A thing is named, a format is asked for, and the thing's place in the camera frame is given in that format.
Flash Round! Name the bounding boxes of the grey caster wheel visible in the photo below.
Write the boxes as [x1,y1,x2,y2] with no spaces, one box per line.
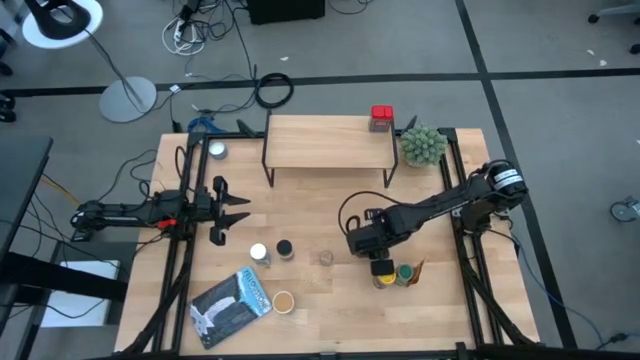
[609,197,640,224]

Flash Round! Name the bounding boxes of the black coiled cable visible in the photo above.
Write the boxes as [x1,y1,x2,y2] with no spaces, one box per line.
[254,72,295,110]

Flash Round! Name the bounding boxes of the wooden shelf black metal legs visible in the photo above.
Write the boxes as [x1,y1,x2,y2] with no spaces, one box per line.
[261,109,401,190]

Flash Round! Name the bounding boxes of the white power strip cables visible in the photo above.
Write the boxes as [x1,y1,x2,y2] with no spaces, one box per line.
[161,14,207,57]

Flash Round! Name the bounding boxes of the yellow cable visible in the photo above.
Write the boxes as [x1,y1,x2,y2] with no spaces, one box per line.
[42,174,81,206]

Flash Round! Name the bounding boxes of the green succulent in patterned pot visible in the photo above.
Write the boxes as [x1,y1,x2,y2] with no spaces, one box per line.
[398,124,449,169]

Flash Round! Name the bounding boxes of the everything bagel seasoning jar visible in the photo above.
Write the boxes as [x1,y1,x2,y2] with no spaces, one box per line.
[249,242,273,268]

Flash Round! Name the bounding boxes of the black tangled floor cables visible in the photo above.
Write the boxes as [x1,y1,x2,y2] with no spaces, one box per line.
[174,0,251,47]

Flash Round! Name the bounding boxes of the office chair base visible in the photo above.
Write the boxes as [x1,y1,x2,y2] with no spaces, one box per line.
[587,2,640,55]

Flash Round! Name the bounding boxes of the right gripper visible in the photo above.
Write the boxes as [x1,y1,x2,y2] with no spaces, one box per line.
[346,207,402,261]

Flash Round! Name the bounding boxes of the black box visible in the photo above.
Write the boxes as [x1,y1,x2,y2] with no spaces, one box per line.
[247,0,326,26]

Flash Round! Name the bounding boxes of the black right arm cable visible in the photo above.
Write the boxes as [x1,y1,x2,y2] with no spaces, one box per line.
[338,190,401,234]

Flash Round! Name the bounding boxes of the white floor lamp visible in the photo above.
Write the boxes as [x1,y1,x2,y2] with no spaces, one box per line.
[20,0,158,124]

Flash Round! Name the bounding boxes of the furikake seasoning jar tan lid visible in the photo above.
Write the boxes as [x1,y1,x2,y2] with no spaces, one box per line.
[271,290,296,316]

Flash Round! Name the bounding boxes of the black desk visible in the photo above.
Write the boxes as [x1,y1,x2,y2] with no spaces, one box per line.
[0,134,129,304]

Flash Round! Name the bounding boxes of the black aluminium rig frame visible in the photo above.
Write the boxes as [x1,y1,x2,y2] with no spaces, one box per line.
[114,127,541,360]

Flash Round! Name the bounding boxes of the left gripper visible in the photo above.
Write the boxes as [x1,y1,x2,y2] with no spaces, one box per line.
[193,174,252,247]

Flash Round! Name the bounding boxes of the purple label shaker black lid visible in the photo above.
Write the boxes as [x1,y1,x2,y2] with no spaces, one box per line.
[275,239,296,262]

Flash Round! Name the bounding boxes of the blue floor cable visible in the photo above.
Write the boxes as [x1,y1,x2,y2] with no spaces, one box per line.
[509,234,606,346]

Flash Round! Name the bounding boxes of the white box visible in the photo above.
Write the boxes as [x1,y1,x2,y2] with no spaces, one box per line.
[39,259,121,329]

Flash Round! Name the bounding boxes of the blue cable bundle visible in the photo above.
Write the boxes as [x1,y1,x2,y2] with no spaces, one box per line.
[187,115,221,135]

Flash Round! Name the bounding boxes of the spice jar green lid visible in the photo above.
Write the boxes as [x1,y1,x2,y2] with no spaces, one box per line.
[394,263,415,287]

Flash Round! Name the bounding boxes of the dark spice jar yellow lid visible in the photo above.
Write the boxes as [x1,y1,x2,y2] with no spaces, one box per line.
[372,272,398,290]

